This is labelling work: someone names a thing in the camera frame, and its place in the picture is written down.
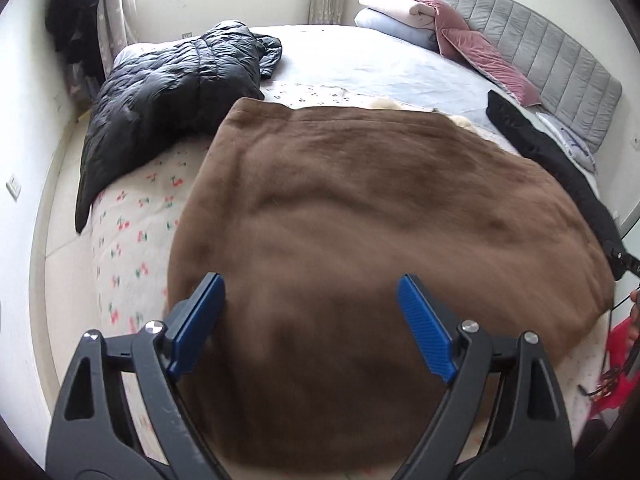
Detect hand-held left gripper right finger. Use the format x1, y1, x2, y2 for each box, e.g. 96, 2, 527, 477
390, 274, 576, 480

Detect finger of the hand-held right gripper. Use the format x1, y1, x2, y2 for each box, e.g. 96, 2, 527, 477
606, 242, 640, 277

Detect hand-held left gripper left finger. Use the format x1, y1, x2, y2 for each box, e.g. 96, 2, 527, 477
46, 272, 231, 480

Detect brown jacket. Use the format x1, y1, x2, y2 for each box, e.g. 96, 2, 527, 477
167, 96, 617, 476

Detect hanging dark clothes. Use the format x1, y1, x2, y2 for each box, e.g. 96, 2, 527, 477
45, 0, 106, 78

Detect red plastic stool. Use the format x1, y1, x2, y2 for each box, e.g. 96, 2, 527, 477
587, 317, 640, 418

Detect white printed pillow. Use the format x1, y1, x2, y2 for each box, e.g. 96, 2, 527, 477
535, 110, 598, 176

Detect black quilted garment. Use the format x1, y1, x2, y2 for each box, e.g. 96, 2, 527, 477
486, 90, 626, 281

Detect black puffer jacket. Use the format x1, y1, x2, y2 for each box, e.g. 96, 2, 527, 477
74, 20, 283, 235

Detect pink velvet pillow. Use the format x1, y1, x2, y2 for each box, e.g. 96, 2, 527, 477
441, 27, 543, 107
401, 0, 468, 56

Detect grey padded headboard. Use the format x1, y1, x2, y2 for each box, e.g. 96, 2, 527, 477
417, 0, 623, 153

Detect bed with cherry print sheet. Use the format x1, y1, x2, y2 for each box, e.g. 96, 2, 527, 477
75, 22, 626, 480

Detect light blue pillow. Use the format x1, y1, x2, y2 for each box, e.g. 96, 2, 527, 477
354, 8, 440, 52

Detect black cable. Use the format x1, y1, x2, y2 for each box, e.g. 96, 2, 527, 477
579, 297, 640, 398

